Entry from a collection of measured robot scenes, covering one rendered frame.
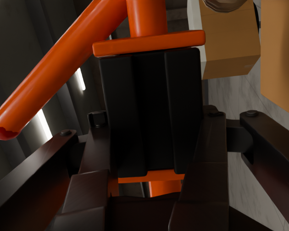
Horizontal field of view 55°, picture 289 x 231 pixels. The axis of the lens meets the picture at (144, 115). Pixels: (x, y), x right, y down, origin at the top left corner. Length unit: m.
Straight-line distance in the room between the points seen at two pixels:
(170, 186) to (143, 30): 0.10
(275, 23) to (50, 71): 0.25
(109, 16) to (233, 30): 1.81
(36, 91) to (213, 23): 1.83
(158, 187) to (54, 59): 0.11
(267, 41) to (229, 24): 1.62
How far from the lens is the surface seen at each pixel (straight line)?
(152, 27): 0.16
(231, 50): 1.92
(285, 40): 0.32
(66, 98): 6.96
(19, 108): 0.21
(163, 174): 0.17
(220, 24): 1.99
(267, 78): 0.38
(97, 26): 0.18
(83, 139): 0.16
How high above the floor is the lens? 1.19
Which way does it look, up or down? 7 degrees up
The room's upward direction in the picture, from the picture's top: 96 degrees counter-clockwise
